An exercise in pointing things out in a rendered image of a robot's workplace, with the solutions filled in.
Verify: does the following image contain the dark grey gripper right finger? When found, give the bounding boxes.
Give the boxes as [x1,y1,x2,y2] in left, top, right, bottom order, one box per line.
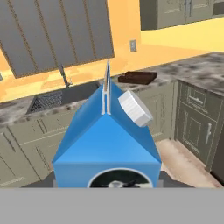
[158,171,194,189]

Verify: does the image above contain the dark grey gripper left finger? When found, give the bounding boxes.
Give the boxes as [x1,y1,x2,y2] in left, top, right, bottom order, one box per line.
[21,171,58,189]

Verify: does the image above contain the blue milk carton white cap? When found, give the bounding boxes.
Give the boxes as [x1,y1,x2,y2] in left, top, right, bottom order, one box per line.
[51,59,163,189]

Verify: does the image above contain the dark brown wooden tray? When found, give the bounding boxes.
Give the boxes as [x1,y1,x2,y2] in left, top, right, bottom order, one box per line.
[117,70,158,86]

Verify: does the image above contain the grey-green base cupboard run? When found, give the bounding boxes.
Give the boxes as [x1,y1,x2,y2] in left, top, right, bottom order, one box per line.
[0,80,179,189]

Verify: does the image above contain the grey-green cupboard door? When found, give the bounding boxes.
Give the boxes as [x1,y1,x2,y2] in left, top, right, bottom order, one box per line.
[175,101,219,172]

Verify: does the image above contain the dark brown appliance front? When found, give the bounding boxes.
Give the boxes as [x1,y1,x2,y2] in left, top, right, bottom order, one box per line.
[210,123,224,185]

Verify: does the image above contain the steel sink basin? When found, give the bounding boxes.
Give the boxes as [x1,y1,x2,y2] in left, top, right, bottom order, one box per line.
[25,80,102,115]

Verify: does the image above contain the grey-green drawer front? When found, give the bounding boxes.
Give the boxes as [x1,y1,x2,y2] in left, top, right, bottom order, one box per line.
[178,81,224,116]

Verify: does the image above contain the grey window blinds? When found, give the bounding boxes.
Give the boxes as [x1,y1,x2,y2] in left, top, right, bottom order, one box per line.
[0,0,116,80]

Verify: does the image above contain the silver cupboard door handle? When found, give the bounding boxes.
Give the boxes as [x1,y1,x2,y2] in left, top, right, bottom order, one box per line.
[205,122,213,145]

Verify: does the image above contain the silver drawer handle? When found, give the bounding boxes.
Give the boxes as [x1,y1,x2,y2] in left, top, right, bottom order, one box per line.
[188,94,205,104]

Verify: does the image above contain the grey wall socket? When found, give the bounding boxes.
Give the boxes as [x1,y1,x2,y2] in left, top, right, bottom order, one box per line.
[129,38,138,53]

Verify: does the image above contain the grey-green wall cupboards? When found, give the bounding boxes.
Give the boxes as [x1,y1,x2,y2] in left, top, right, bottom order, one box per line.
[138,0,224,32]

